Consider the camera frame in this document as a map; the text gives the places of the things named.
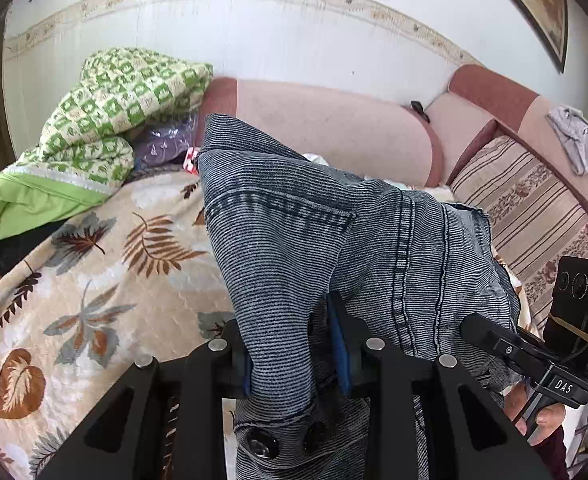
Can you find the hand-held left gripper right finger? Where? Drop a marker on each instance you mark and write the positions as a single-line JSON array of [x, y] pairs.
[[340, 345]]

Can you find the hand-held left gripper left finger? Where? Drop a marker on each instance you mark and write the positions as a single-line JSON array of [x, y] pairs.
[[244, 372]]

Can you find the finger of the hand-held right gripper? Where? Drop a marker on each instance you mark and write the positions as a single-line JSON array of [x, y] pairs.
[[498, 342]]

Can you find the grey-blue ribbed denim pants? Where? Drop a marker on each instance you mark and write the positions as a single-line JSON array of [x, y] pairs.
[[299, 240]]

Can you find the person's right forearm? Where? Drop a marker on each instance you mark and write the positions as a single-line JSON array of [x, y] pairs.
[[553, 460]]

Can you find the person's right hand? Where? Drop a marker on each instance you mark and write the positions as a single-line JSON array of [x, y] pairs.
[[548, 417]]

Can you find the striped floral cushion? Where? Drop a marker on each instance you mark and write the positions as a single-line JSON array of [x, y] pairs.
[[523, 195]]

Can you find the cream leaf print blanket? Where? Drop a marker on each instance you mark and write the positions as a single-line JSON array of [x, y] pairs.
[[124, 285]]

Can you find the grey crumpled cloth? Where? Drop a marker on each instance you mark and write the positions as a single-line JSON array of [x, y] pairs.
[[578, 137]]

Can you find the red and white packet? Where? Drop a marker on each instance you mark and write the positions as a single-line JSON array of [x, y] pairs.
[[190, 160]]

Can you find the pink sofa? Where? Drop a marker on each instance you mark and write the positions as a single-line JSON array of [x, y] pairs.
[[324, 120]]

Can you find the purple plastic bag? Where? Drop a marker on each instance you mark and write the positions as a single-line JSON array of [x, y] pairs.
[[166, 144]]

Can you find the dark cloth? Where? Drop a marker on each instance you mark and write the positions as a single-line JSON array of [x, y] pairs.
[[14, 255]]

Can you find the green checked quilt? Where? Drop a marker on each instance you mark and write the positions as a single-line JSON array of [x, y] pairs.
[[114, 105]]

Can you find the dark framed wall picture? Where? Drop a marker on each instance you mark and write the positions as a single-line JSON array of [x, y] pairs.
[[538, 2]]

